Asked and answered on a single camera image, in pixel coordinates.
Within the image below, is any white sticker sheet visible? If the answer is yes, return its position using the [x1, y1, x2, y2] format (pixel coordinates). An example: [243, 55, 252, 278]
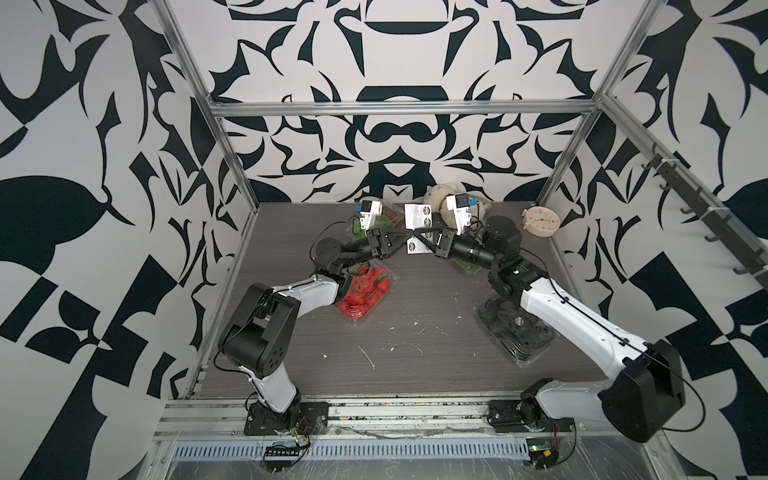
[403, 204, 432, 255]

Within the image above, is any strawberry clamshell box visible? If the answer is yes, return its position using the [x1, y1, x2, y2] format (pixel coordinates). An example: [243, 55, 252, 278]
[335, 260, 397, 323]

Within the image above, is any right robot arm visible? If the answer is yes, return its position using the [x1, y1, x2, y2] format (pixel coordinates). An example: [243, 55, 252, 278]
[413, 216, 694, 443]

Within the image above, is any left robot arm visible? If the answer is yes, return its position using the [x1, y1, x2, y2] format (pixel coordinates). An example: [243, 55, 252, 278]
[214, 228, 412, 429]

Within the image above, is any green and red grape box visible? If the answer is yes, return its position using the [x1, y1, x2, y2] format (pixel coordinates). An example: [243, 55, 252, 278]
[346, 200, 405, 240]

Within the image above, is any cream plush toy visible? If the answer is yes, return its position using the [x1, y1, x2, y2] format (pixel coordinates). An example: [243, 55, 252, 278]
[423, 182, 491, 228]

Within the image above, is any right circuit board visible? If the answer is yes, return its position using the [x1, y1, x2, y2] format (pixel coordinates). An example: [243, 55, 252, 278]
[526, 438, 559, 470]

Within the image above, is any circuit board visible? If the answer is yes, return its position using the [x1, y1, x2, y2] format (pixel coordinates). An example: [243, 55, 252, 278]
[526, 438, 559, 470]
[261, 445, 306, 474]

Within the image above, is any left circuit board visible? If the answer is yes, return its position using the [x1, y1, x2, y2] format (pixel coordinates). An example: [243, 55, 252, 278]
[261, 445, 306, 474]

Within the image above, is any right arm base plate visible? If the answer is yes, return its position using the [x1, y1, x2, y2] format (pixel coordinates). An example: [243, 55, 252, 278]
[486, 399, 574, 433]

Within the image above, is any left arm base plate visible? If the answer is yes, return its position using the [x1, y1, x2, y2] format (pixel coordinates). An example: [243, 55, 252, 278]
[243, 401, 330, 436]

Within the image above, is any aluminium frame rail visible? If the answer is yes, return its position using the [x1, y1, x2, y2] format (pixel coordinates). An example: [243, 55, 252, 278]
[152, 392, 618, 442]

